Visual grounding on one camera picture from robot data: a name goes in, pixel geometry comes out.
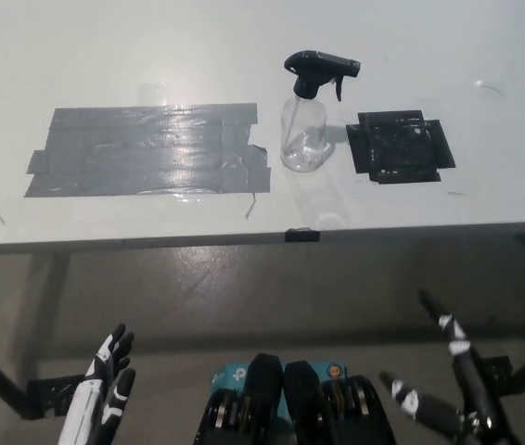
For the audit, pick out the clear plastic bottle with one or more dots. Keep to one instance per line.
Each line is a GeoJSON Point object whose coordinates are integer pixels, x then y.
{"type": "Point", "coordinates": [304, 134]}

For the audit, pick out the teal cardboard box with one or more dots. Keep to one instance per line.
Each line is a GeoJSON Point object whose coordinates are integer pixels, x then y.
{"type": "Point", "coordinates": [230, 373]}

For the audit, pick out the grey duct tape patch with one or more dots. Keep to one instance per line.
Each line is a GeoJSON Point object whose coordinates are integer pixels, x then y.
{"type": "Point", "coordinates": [151, 153]}

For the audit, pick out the black robot body block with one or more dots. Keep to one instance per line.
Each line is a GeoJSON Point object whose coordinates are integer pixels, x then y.
{"type": "Point", "coordinates": [304, 394]}
{"type": "Point", "coordinates": [265, 389]}

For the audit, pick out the black spray trigger lid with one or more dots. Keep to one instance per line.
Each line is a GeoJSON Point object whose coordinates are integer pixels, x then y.
{"type": "Point", "coordinates": [323, 62]}

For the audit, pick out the black right robot body block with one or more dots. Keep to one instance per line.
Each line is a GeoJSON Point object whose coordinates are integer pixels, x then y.
{"type": "Point", "coordinates": [304, 394]}

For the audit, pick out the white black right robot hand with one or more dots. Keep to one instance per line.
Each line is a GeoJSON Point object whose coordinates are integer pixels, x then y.
{"type": "Point", "coordinates": [476, 394]}

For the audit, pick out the black left robot body block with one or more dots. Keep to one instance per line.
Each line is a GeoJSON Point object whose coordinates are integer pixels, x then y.
{"type": "Point", "coordinates": [265, 389]}

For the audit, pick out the loose grey tape strand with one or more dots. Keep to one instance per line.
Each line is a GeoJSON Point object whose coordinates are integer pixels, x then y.
{"type": "Point", "coordinates": [251, 206]}

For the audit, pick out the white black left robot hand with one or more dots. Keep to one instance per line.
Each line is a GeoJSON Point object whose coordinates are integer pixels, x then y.
{"type": "Point", "coordinates": [91, 394]}

